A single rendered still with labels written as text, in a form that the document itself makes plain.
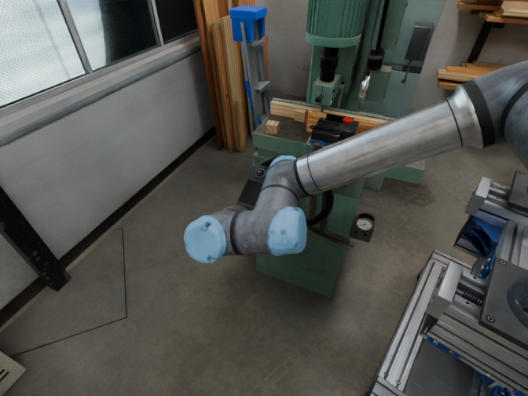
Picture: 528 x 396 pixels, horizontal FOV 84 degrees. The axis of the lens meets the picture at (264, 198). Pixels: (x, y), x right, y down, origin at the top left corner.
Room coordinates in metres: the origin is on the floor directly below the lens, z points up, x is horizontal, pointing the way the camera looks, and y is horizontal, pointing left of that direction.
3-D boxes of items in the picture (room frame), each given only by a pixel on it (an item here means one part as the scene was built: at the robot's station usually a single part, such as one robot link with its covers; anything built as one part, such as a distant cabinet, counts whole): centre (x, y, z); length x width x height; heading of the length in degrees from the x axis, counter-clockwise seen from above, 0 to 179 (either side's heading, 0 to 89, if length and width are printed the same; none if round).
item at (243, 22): (1.88, 0.04, 0.58); 0.27 x 0.25 x 1.16; 66
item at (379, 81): (1.16, -0.44, 1.02); 0.09 x 0.07 x 0.12; 67
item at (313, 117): (0.95, -0.28, 0.94); 0.25 x 0.01 x 0.08; 67
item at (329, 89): (1.07, -0.23, 1.03); 0.14 x 0.07 x 0.09; 157
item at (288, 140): (0.92, -0.26, 0.87); 0.61 x 0.30 x 0.06; 67
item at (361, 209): (0.82, -0.41, 0.58); 0.12 x 0.08 x 0.08; 157
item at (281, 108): (1.04, -0.31, 0.93); 0.60 x 0.02 x 0.05; 67
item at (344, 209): (1.16, -0.27, 0.36); 0.58 x 0.45 x 0.71; 157
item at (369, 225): (0.75, -0.38, 0.65); 0.06 x 0.04 x 0.08; 67
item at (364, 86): (1.12, -0.39, 1.02); 0.12 x 0.03 x 0.12; 157
